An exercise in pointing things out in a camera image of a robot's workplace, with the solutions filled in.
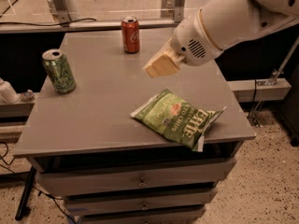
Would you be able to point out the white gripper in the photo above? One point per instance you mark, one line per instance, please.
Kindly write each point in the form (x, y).
(191, 42)

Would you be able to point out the green jalapeno chip bag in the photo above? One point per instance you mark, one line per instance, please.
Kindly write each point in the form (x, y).
(176, 120)

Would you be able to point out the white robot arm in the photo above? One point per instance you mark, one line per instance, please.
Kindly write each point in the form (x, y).
(217, 26)

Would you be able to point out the red cola can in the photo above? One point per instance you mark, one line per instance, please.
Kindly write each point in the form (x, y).
(130, 34)

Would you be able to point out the green soda can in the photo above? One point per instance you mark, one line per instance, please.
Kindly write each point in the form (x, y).
(59, 71)

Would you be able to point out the grey drawer cabinet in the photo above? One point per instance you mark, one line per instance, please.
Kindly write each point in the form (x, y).
(91, 147)

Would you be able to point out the small metal knob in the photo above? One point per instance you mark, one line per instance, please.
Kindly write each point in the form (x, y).
(27, 96)

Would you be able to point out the top grey drawer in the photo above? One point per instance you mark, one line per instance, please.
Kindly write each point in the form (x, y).
(136, 177)

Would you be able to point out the grey drawer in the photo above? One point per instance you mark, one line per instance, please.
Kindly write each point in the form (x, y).
(136, 177)
(140, 202)
(188, 213)

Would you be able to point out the bottom grey drawer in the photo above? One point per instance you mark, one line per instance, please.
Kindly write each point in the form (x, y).
(188, 213)

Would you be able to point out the white plastic bottle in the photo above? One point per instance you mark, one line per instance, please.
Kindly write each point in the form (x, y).
(7, 92)

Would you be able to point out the middle grey drawer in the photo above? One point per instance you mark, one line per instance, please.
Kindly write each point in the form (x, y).
(140, 202)

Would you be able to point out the black table leg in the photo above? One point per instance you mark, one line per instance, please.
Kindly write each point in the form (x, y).
(29, 182)

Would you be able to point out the metal upright post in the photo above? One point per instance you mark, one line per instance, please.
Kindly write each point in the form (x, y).
(173, 9)

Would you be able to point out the grey metal rail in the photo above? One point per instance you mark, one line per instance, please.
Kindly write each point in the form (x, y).
(85, 25)

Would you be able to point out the metal upright bracket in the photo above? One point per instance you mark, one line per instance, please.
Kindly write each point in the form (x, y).
(64, 10)

